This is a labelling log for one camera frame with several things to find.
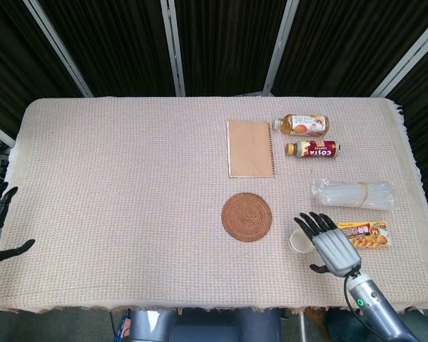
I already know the clear plastic noodle pack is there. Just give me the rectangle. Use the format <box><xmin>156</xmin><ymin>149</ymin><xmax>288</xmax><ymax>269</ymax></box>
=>
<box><xmin>310</xmin><ymin>178</ymin><xmax>397</xmax><ymax>212</ymax></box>

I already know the beige woven tablecloth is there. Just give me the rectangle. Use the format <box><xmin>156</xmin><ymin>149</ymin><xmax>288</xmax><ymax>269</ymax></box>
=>
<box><xmin>0</xmin><ymin>95</ymin><xmax>428</xmax><ymax>315</ymax></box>

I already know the yellow tea bottle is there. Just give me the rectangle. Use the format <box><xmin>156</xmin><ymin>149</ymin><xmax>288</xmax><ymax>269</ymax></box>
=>
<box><xmin>272</xmin><ymin>113</ymin><xmax>330</xmax><ymax>138</ymax></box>

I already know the red Costa coffee bottle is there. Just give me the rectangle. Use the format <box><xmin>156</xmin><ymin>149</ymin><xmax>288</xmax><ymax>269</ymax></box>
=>
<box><xmin>285</xmin><ymin>140</ymin><xmax>342</xmax><ymax>159</ymax></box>

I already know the brown spiral notebook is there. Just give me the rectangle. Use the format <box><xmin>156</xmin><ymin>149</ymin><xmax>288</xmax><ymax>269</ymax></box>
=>
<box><xmin>225</xmin><ymin>120</ymin><xmax>276</xmax><ymax>179</ymax></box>

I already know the yellow curry box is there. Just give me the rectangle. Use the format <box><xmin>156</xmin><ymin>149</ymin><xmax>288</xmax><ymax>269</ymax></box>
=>
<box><xmin>337</xmin><ymin>220</ymin><xmax>393</xmax><ymax>249</ymax></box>

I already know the grey robot torso base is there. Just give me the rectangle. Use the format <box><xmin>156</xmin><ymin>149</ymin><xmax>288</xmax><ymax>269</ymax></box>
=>
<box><xmin>127</xmin><ymin>306</ymin><xmax>283</xmax><ymax>342</ymax></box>

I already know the round woven rattan coaster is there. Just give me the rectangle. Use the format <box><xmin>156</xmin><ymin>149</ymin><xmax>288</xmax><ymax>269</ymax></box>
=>
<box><xmin>221</xmin><ymin>192</ymin><xmax>273</xmax><ymax>241</ymax></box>

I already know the small white paper cup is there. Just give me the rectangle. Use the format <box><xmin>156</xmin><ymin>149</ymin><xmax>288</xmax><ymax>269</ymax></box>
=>
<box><xmin>288</xmin><ymin>228</ymin><xmax>316</xmax><ymax>254</ymax></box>

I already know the black folding screen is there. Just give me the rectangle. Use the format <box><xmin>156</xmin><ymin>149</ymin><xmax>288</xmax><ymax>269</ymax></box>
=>
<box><xmin>0</xmin><ymin>0</ymin><xmax>428</xmax><ymax>207</ymax></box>

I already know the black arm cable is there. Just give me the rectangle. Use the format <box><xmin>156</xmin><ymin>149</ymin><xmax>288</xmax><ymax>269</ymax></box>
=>
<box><xmin>343</xmin><ymin>273</ymin><xmax>386</xmax><ymax>342</ymax></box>

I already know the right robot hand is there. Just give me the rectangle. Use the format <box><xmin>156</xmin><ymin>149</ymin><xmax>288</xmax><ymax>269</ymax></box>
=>
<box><xmin>293</xmin><ymin>212</ymin><xmax>362</xmax><ymax>278</ymax></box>

